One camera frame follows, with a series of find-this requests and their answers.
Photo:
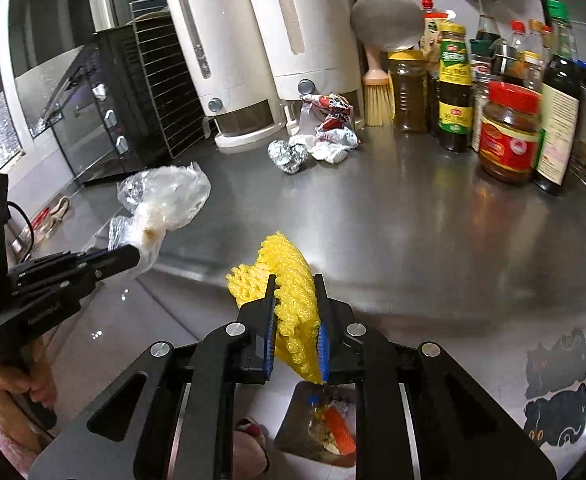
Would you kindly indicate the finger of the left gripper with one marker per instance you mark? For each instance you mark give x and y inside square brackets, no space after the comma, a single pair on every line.
[106,263]

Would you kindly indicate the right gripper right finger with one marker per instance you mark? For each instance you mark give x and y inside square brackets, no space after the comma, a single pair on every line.
[419,414]

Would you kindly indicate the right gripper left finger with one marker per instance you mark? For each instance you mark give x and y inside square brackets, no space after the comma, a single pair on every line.
[169,414]

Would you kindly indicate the orange foam fruit net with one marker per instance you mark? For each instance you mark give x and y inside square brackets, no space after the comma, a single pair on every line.
[341,435]

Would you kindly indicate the clear plastic bag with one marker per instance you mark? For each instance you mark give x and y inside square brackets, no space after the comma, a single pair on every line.
[158,201]

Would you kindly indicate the yellow foam fruit net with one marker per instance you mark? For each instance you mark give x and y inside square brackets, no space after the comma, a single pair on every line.
[296,311]

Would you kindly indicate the aluminium foil ball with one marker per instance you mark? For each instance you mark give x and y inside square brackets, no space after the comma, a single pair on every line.
[287,157]

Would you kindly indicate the white tissue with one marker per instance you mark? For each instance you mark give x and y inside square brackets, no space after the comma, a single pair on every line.
[331,146]

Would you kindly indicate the red white snack wrapper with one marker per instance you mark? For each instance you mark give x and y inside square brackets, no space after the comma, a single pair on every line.
[325,112]

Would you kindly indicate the steel trash bin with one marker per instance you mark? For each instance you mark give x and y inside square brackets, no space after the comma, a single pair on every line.
[303,431]

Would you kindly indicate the person's left hand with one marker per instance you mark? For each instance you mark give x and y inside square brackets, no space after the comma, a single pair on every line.
[36,382]

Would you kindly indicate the cat sticker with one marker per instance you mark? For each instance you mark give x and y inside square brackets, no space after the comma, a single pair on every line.
[555,412]

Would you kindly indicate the black toaster oven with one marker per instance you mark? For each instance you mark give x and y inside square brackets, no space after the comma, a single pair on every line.
[95,101]

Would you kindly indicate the left white grain dispenser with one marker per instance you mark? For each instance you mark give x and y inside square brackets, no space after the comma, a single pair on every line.
[229,68]

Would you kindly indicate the white grain dispenser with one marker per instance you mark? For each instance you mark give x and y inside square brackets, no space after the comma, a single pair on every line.
[229,68]
[311,49]

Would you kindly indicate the red lid chili jar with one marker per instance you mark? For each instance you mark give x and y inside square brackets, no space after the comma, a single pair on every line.
[509,132]

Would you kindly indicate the green label sauce bottle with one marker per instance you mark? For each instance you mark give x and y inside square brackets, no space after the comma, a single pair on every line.
[455,92]

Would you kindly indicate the right white grain dispenser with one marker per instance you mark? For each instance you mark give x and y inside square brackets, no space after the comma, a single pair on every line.
[311,49]

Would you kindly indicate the dark soy sauce bottle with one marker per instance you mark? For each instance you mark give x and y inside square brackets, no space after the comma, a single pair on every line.
[560,99]

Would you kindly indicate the yellow lid oil jar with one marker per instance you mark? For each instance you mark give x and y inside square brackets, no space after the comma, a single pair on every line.
[408,72]

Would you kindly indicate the black vinegar bottle yellow cap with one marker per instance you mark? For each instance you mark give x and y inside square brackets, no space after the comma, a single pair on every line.
[487,28]

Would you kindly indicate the clear bottle red cap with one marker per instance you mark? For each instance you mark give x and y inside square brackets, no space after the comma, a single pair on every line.
[518,35]

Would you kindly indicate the wire oven rack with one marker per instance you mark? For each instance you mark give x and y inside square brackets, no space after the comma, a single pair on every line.
[175,101]

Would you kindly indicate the pink handled brush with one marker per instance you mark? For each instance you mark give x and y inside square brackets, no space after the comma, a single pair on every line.
[379,107]

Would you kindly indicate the steel spatula wooden handle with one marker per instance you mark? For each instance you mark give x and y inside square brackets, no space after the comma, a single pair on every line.
[388,25]

